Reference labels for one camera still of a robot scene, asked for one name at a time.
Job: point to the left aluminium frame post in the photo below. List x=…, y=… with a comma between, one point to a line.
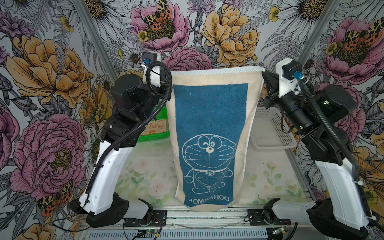
x=92, y=33

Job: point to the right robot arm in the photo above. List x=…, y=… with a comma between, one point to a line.
x=345, y=214

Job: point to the white ventilated cable duct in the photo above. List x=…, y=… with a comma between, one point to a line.
x=184, y=234

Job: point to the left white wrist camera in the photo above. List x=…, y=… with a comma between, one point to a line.
x=151, y=73

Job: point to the green plastic basket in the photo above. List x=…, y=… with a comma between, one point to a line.
x=162, y=115

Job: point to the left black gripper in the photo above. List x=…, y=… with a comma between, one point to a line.
x=162, y=97

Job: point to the aluminium front rail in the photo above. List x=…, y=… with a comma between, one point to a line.
x=181, y=218

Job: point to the white plastic basket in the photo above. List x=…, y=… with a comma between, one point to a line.
x=270, y=132

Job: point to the blue white patterned towel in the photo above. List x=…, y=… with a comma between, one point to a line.
x=210, y=115

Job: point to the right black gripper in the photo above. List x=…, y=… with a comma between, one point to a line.
x=272, y=89

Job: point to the right aluminium frame post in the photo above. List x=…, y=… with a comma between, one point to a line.
x=320, y=26

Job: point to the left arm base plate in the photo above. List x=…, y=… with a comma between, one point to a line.
x=158, y=219

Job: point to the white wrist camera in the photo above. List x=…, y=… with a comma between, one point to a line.
x=151, y=73
x=286, y=70

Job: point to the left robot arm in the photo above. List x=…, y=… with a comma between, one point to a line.
x=119, y=137

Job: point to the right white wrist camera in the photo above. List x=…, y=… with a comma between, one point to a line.
x=286, y=70

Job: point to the orange patterned towel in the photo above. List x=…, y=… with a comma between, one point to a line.
x=155, y=127

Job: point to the aluminium frame post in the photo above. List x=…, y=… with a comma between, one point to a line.
x=320, y=26
x=92, y=33

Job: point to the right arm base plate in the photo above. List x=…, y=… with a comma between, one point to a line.
x=261, y=217

